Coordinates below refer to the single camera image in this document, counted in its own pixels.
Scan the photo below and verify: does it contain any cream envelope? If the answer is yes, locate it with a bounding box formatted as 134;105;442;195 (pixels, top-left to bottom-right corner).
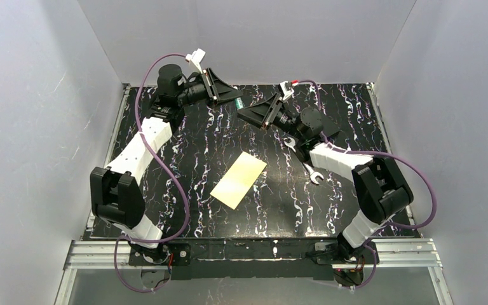
210;152;266;210

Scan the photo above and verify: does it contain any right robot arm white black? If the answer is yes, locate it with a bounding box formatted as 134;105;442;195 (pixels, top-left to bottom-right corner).
237;94;414;255

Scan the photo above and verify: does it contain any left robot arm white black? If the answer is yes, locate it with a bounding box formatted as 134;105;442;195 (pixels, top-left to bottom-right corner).
90;64;243;249

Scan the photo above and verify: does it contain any silver wrench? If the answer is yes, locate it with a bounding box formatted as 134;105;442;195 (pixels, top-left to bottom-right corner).
283;137;324;185

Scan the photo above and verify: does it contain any black flat box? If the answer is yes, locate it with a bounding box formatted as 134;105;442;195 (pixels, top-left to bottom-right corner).
322;116;340;140

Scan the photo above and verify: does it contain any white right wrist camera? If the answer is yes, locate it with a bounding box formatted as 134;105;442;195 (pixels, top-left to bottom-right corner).
279;81;294;101

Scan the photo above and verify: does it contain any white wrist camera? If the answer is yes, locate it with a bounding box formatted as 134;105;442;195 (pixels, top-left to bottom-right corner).
279;81;294;101
185;48;206;74

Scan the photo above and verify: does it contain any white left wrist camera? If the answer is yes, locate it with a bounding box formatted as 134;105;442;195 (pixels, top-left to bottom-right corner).
185;48;206;74

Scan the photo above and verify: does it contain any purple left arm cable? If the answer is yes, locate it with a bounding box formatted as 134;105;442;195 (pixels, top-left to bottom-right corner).
113;53;191;294

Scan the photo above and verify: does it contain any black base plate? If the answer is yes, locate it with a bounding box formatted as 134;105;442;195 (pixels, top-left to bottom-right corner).
129;238;380;281

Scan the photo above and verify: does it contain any aluminium front rail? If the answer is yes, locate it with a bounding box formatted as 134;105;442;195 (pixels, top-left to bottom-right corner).
65;238;443;269

